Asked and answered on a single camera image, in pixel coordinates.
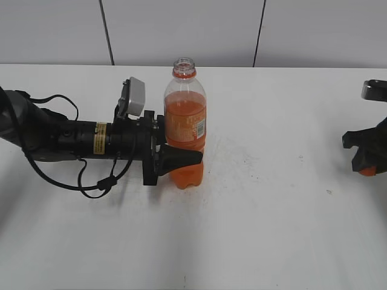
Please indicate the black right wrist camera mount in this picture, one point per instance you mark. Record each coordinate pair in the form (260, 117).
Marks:
(375, 90)

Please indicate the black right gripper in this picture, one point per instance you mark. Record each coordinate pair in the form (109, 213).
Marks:
(371, 147)

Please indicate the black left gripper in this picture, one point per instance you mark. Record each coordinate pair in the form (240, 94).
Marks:
(137, 139)

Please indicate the orange bottle cap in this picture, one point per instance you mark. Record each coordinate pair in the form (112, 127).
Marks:
(369, 171)

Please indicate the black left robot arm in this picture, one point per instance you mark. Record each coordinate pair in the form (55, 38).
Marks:
(47, 136)

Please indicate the orange drink plastic bottle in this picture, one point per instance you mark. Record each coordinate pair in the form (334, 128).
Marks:
(185, 108)

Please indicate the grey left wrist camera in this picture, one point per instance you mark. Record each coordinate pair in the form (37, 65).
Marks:
(132, 99)

